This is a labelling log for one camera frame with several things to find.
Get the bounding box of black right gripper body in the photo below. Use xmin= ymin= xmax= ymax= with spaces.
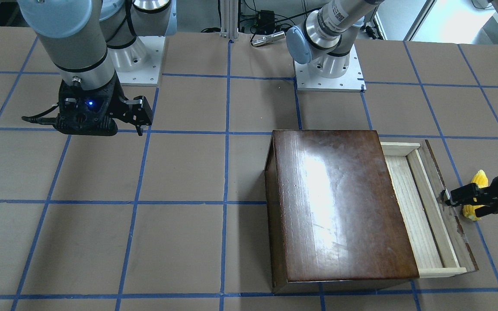
xmin=54 ymin=73 xmax=131 ymax=136

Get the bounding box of yellow toy corn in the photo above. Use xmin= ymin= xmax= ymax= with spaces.
xmin=462 ymin=169 xmax=489 ymax=221

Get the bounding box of light wood drawer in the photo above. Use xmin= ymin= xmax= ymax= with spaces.
xmin=381 ymin=140 xmax=479 ymax=278

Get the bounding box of dark wooden drawer cabinet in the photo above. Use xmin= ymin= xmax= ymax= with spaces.
xmin=264 ymin=130 xmax=419 ymax=295

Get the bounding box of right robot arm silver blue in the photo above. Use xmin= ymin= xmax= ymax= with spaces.
xmin=18 ymin=0 xmax=177 ymax=136

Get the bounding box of black electronics box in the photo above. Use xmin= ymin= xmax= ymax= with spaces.
xmin=255 ymin=10 xmax=275 ymax=34

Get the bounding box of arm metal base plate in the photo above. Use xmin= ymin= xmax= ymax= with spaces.
xmin=293 ymin=45 xmax=367 ymax=92
xmin=109 ymin=37 xmax=166 ymax=86

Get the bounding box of aluminium frame post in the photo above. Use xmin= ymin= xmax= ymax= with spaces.
xmin=219 ymin=0 xmax=240 ymax=43

